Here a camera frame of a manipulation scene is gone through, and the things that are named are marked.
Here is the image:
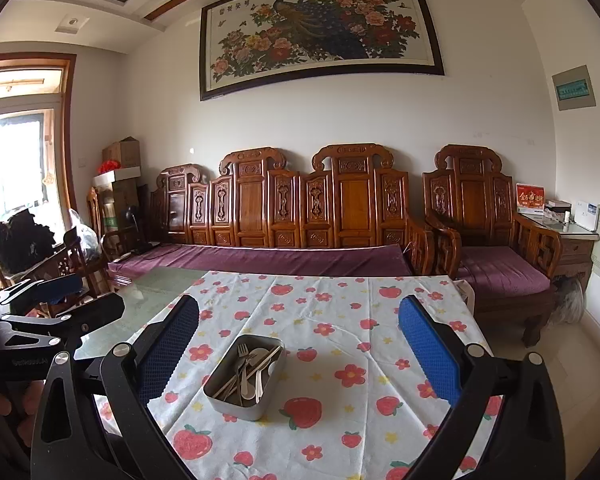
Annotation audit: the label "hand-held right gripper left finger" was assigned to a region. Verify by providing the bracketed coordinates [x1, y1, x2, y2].
[30, 294, 201, 480]

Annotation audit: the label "carved wooden chair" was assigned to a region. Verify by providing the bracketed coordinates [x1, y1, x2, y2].
[10, 225, 111, 306]

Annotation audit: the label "grey wall panel box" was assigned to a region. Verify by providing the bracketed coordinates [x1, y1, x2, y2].
[551, 65, 597, 112]

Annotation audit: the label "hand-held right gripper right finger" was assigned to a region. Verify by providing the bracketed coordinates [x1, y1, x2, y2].
[399, 294, 566, 480]

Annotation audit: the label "purple armchair cushion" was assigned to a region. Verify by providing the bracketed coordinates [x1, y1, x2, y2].
[455, 246, 552, 297]

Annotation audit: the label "framed peacock flower painting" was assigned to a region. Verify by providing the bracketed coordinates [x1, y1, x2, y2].
[199, 0, 446, 102]

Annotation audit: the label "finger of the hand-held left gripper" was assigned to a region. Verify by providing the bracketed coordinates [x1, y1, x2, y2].
[0, 292, 126, 356]
[0, 271, 85, 311]

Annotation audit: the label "white tabletop device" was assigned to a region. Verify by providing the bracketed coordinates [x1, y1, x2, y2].
[572, 201, 600, 233]

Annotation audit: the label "rectangular metal tin container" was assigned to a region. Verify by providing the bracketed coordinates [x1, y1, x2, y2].
[202, 334, 287, 422]

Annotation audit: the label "white plastic stool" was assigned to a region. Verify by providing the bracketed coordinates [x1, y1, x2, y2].
[452, 280, 476, 312]

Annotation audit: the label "black desk lamp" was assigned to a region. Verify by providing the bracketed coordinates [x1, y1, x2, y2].
[122, 207, 155, 256]

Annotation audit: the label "black fluffy garment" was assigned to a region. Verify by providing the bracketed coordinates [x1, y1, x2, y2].
[0, 209, 56, 277]

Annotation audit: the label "stainless steel fork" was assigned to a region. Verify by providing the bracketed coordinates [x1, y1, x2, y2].
[236, 343, 251, 407]

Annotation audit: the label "strawberry flower printed tablecloth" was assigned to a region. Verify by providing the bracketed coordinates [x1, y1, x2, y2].
[92, 270, 498, 480]

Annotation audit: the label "wooden door frame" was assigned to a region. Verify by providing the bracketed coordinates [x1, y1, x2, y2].
[0, 52, 78, 221]

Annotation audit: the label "white cardboard box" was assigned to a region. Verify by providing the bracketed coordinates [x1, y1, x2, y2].
[92, 166, 142, 184]

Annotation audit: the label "light wooden chopstick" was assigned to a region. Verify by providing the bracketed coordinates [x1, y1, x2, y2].
[214, 345, 284, 401]
[220, 355, 281, 404]

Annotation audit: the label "stacked cardboard boxes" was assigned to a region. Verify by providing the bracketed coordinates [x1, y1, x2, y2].
[100, 180, 148, 246]

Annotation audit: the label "tissue box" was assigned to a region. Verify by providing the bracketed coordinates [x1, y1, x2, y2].
[544, 200, 572, 221]

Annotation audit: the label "grey plastic bag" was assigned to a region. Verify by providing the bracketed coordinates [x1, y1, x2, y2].
[552, 276, 586, 326]

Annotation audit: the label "clear plastic bag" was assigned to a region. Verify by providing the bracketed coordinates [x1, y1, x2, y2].
[69, 208, 103, 262]

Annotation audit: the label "carved wooden armchair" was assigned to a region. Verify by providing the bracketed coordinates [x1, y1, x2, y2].
[422, 144, 563, 348]

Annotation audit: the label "carved wooden sofa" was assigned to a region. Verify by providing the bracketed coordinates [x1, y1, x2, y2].
[107, 146, 433, 291]

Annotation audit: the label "wooden side table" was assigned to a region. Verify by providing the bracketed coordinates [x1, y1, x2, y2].
[515, 210, 600, 291]

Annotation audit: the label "brown cardboard box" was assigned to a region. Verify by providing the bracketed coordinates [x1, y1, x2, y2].
[102, 136, 142, 168]

